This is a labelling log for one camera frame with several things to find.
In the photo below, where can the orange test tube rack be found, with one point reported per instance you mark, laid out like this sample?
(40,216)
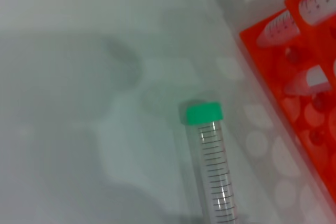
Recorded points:
(273,58)

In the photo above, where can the clear green-capped test tube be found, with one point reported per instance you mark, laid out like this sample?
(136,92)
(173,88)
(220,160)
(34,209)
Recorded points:
(281,28)
(315,79)
(215,169)

